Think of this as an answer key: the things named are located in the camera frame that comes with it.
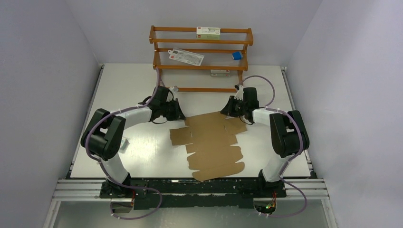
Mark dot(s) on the brown cardboard box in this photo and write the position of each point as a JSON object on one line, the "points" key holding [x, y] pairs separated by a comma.
{"points": [[211, 143]]}

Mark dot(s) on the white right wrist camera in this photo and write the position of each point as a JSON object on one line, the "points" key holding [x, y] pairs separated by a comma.
{"points": [[239, 92]]}

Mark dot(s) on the orange wooden shelf rack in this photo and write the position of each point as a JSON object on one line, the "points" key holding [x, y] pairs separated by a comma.
{"points": [[184, 49]]}

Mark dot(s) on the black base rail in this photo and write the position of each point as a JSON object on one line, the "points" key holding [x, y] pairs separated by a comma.
{"points": [[188, 193]]}

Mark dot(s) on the small blue object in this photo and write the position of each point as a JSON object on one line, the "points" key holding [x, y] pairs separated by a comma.
{"points": [[237, 55]]}

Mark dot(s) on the white flat package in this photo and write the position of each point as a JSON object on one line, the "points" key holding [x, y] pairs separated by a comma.
{"points": [[187, 57]]}

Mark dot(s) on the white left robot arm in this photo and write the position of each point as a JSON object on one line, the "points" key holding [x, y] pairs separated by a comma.
{"points": [[104, 133]]}

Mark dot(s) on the small box lower shelf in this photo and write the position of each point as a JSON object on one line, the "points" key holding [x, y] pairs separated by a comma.
{"points": [[220, 73]]}

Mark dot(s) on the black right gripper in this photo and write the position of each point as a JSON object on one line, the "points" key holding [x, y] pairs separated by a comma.
{"points": [[228, 109]]}

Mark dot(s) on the green white box top shelf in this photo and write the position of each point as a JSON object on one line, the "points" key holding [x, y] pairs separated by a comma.
{"points": [[209, 33]]}

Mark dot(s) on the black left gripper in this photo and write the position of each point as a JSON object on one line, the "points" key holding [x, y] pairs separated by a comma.
{"points": [[178, 115]]}

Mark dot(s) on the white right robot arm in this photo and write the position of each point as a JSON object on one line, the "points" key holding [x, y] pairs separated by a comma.
{"points": [[289, 137]]}

